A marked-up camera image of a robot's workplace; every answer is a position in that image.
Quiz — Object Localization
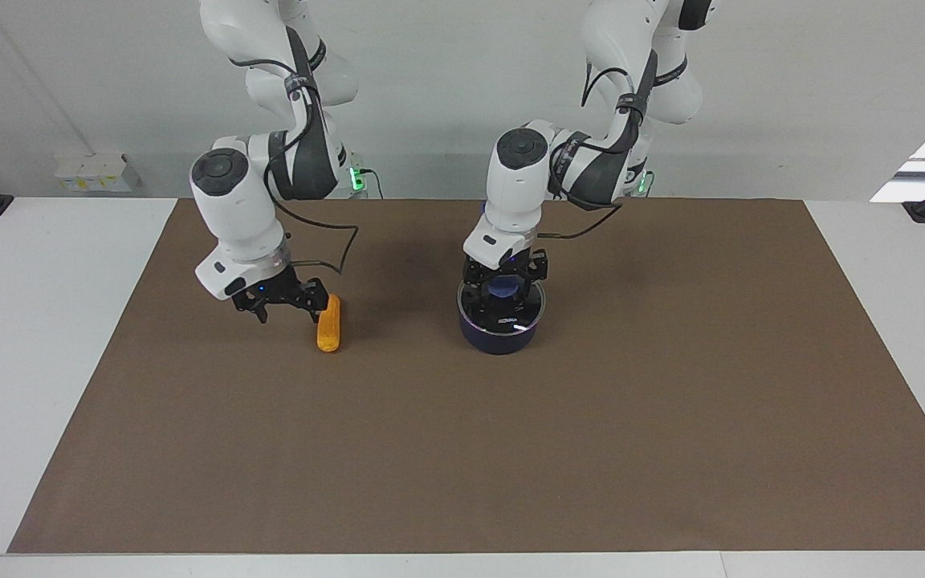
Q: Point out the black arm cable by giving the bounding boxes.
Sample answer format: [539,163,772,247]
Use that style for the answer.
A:
[266,48,361,279]
[539,48,658,240]

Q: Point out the yellow corn cob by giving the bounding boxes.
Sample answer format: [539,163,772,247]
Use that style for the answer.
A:
[316,294,343,352]

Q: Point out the dark blue pot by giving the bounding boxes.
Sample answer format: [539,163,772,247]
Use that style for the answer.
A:
[457,201,548,356]

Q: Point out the brown table mat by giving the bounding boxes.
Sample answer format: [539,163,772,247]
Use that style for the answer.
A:
[6,198,925,555]

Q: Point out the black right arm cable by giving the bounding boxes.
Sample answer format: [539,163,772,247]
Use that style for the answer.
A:
[266,48,361,279]

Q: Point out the glass lid with blue knob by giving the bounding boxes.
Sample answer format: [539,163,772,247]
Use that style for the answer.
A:
[457,271,548,333]

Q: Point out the white wall socket box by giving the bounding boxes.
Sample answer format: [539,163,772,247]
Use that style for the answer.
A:
[55,155,142,193]

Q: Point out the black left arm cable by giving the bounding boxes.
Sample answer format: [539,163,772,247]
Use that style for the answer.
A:
[539,48,658,240]

